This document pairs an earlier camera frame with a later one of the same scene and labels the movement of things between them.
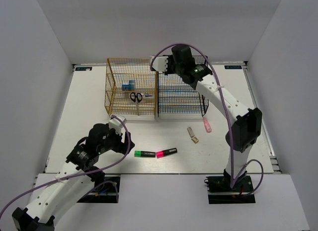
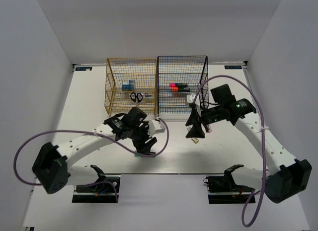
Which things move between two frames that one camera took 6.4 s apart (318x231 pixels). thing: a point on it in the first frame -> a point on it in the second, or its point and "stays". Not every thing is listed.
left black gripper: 120,144 -> 146,147
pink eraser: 206,124 stays
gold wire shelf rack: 131,87 stays
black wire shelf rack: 175,96 stays
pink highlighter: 160,154 -> 178,85
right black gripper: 170,58 -> 195,119
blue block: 131,86 stays
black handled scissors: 136,98 stays
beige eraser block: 195,139 stays
